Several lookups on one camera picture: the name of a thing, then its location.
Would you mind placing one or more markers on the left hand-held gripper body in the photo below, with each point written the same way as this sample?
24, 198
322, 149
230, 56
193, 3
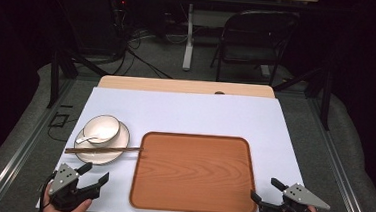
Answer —
64, 181

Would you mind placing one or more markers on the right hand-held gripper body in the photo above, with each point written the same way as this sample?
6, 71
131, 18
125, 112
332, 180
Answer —
298, 199

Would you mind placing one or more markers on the brown wooden chopstick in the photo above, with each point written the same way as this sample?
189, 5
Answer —
106, 148
99, 151

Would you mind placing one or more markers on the white plate with gold rim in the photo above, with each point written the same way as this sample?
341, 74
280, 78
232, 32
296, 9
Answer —
105, 155

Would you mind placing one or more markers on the white ceramic spoon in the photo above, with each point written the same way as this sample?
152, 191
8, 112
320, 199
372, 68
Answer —
88, 139

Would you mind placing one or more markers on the white bowl with gold rim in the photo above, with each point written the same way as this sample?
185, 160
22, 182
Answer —
102, 126

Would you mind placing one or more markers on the brown wooden tray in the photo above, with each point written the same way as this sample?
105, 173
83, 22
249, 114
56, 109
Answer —
194, 173

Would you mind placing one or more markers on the white table mat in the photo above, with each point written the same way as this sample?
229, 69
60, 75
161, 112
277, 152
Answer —
188, 114

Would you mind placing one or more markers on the light wooden table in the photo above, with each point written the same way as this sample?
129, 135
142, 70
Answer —
177, 86

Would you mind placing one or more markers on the black folding chair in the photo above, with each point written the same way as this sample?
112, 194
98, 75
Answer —
254, 40

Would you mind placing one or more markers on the background table with white legs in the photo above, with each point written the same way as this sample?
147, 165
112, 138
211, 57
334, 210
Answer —
188, 46

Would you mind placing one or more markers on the aluminium floor rail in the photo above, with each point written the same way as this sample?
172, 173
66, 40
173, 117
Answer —
341, 177
22, 148

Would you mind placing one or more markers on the black floor socket frame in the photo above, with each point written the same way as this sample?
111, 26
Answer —
58, 120

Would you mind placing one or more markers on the black metal frame stand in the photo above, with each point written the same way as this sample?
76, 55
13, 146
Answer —
326, 95
55, 76

